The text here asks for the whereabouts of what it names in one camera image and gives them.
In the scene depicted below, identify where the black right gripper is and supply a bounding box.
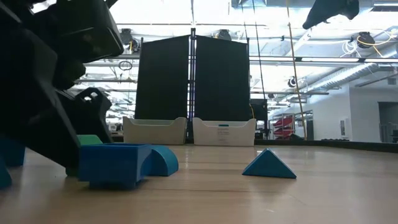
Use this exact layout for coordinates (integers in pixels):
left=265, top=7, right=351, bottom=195
left=303, top=0, right=361, bottom=30

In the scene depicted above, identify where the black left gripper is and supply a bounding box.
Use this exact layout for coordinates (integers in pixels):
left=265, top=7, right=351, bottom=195
left=0, top=0, right=113, bottom=169

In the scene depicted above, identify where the green wedge block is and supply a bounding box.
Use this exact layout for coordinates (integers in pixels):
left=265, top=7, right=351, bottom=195
left=76, top=134, right=104, bottom=146

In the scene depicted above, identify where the blue hollow toy brick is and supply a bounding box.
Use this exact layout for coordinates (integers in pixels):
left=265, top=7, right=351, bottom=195
left=78, top=142, right=154, bottom=190

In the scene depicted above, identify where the blue small cube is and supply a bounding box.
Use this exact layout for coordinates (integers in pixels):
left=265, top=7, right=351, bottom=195
left=0, top=136, right=26, bottom=167

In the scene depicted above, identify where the grey plastic bin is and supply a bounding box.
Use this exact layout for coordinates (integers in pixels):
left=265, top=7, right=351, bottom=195
left=123, top=116, right=188, bottom=146

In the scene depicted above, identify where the red shelf rack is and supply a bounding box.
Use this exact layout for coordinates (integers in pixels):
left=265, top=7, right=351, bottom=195
left=272, top=114, right=295, bottom=139

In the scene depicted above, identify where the teal half-cylinder block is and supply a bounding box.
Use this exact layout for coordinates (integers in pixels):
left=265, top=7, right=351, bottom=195
left=141, top=144, right=180, bottom=177

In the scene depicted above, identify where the white plastic bin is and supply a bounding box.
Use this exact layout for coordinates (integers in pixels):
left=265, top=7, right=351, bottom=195
left=192, top=117, right=257, bottom=147

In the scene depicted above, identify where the blue wedge block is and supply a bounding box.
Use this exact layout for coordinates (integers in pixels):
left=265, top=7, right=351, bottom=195
left=241, top=147, right=297, bottom=180

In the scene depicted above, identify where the silver ribbed ceiling duct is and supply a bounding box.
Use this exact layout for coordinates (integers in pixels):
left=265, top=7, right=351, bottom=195
left=306, top=62, right=398, bottom=93

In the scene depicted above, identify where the black hanging cable coil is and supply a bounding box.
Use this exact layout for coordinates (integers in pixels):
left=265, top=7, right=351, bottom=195
left=118, top=60, right=134, bottom=72

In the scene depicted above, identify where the yellow hanging cable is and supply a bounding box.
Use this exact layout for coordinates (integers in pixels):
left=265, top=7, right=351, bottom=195
left=285, top=0, right=308, bottom=141

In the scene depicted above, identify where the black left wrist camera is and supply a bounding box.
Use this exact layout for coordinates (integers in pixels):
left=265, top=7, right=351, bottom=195
left=29, top=0, right=125, bottom=65

